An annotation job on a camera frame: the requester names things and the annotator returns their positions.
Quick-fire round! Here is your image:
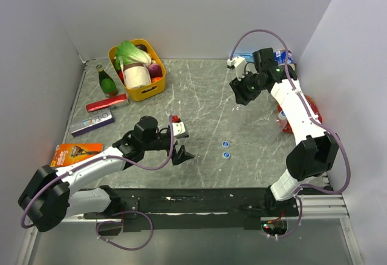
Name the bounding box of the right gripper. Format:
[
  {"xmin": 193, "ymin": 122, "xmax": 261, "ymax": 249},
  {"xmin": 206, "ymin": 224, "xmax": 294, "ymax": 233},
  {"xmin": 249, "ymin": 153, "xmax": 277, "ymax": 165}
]
[{"xmin": 229, "ymin": 68, "xmax": 266, "ymax": 106}]

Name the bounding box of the clear plastic bottle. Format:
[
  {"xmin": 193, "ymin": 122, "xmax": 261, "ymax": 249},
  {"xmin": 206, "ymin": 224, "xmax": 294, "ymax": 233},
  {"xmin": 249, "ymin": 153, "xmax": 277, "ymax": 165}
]
[
  {"xmin": 166, "ymin": 109, "xmax": 175, "ymax": 117},
  {"xmin": 236, "ymin": 104, "xmax": 246, "ymax": 111},
  {"xmin": 277, "ymin": 110, "xmax": 292, "ymax": 134}
]

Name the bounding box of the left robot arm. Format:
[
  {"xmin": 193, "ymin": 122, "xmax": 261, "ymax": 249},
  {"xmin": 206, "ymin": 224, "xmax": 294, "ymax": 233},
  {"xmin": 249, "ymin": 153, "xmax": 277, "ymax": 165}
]
[{"xmin": 18, "ymin": 116, "xmax": 194, "ymax": 232}]

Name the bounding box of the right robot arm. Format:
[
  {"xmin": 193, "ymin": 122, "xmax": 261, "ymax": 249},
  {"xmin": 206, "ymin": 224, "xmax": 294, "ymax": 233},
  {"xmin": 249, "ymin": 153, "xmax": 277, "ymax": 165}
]
[{"xmin": 227, "ymin": 48, "xmax": 339, "ymax": 216}]

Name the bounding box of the green glass bottle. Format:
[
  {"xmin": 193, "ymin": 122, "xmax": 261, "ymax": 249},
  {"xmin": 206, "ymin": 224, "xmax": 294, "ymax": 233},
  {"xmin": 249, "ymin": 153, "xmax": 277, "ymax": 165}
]
[{"xmin": 96, "ymin": 65, "xmax": 118, "ymax": 97}]

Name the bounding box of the blue wrapped toilet roll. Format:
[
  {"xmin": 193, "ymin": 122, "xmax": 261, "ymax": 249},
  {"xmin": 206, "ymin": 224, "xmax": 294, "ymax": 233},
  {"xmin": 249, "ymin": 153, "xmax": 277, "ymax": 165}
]
[{"xmin": 274, "ymin": 49, "xmax": 296, "ymax": 70}]

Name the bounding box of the red cookie bag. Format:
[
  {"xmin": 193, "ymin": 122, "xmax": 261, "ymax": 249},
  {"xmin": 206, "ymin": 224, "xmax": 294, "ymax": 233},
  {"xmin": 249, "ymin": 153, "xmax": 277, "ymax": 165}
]
[{"xmin": 282, "ymin": 95, "xmax": 323, "ymax": 134}]

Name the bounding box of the yellow plastic basket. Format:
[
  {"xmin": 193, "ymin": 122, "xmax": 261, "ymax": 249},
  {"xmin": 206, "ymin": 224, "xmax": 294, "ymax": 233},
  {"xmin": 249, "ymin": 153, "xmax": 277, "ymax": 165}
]
[{"xmin": 108, "ymin": 39, "xmax": 166, "ymax": 102}]

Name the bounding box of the orange toy fruit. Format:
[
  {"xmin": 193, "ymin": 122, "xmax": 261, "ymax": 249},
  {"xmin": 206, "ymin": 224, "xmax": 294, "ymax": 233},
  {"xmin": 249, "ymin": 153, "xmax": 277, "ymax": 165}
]
[{"xmin": 151, "ymin": 77, "xmax": 162, "ymax": 83}]

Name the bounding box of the red foil box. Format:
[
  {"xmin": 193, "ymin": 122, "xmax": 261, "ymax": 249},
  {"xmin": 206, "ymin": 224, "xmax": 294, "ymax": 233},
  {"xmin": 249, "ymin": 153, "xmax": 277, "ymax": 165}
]
[{"xmin": 85, "ymin": 94, "xmax": 129, "ymax": 113}]

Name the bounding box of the purple toy onion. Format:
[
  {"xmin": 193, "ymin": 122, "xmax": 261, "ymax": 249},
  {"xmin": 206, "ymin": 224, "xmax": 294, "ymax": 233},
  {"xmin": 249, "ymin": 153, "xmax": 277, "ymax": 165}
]
[{"xmin": 148, "ymin": 64, "xmax": 163, "ymax": 78}]

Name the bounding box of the white paper roll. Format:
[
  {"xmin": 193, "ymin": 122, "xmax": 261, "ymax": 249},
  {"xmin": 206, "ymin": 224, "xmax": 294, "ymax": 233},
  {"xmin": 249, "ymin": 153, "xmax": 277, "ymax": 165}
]
[{"xmin": 123, "ymin": 63, "xmax": 151, "ymax": 89}]

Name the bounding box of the purple silver toothpaste box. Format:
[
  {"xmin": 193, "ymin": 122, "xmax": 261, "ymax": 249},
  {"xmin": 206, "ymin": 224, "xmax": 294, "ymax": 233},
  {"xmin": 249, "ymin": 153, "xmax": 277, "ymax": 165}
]
[{"xmin": 70, "ymin": 110, "xmax": 115, "ymax": 137}]

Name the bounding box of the toy napa cabbage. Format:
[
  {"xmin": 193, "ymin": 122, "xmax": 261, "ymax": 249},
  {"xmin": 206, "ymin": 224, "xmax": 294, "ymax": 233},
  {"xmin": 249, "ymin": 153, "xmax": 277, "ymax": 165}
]
[{"xmin": 115, "ymin": 41, "xmax": 152, "ymax": 68}]

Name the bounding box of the orange razor box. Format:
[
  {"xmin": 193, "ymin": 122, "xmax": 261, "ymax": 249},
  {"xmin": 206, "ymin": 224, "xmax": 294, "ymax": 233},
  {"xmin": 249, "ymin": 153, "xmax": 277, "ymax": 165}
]
[{"xmin": 50, "ymin": 143, "xmax": 103, "ymax": 168}]

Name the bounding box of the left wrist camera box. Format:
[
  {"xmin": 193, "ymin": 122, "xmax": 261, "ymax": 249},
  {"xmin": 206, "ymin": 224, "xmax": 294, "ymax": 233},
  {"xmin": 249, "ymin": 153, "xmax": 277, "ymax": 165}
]
[{"xmin": 169, "ymin": 114, "xmax": 189, "ymax": 139}]

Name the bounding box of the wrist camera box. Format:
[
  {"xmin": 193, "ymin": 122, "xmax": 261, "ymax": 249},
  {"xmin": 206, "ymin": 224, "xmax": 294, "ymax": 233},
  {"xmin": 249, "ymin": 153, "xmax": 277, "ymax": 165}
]
[
  {"xmin": 227, "ymin": 56, "xmax": 247, "ymax": 81},
  {"xmin": 169, "ymin": 114, "xmax": 189, "ymax": 139}
]

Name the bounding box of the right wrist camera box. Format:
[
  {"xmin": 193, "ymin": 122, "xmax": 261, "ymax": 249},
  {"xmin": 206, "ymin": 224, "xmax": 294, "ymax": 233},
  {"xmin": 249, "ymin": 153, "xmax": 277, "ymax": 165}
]
[{"xmin": 227, "ymin": 56, "xmax": 247, "ymax": 81}]

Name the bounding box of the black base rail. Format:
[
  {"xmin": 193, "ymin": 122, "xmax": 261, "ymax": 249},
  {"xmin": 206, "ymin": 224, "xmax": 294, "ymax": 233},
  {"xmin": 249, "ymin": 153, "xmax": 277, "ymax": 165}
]
[{"xmin": 83, "ymin": 188, "xmax": 299, "ymax": 232}]

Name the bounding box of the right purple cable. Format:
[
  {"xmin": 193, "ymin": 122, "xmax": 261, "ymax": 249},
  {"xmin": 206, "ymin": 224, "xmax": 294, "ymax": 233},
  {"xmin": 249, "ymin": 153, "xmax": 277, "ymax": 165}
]
[{"xmin": 229, "ymin": 28, "xmax": 352, "ymax": 238}]

